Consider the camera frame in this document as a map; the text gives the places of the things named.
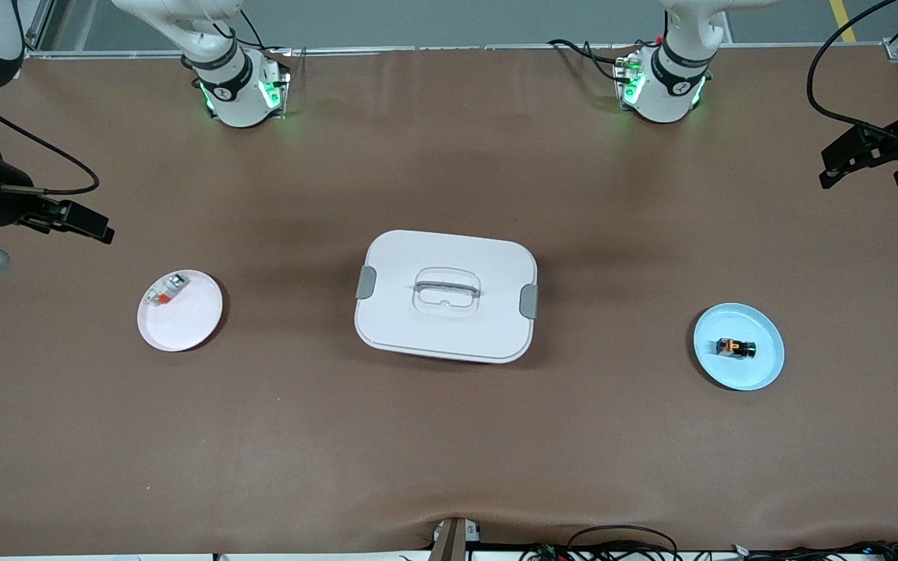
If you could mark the pink round plate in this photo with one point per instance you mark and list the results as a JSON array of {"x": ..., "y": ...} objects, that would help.
[{"x": 180, "y": 327}]

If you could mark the white lidded storage box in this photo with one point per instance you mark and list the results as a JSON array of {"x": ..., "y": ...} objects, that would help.
[{"x": 446, "y": 296}]

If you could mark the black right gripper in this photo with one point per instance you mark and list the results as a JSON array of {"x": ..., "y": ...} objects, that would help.
[{"x": 1, "y": 204}]

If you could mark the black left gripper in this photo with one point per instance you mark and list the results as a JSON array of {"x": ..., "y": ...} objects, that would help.
[{"x": 890, "y": 146}]

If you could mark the brown camera mount bracket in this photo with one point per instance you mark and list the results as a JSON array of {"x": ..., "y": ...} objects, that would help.
[{"x": 453, "y": 539}]

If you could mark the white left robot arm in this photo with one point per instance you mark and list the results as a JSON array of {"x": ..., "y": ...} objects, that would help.
[{"x": 663, "y": 86}]

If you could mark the light blue round plate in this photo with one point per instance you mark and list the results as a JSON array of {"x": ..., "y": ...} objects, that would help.
[{"x": 737, "y": 374}]

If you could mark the black and orange switch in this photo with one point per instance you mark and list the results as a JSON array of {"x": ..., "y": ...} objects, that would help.
[{"x": 736, "y": 348}]

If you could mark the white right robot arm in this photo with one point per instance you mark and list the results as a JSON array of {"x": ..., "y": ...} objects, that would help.
[{"x": 237, "y": 86}]

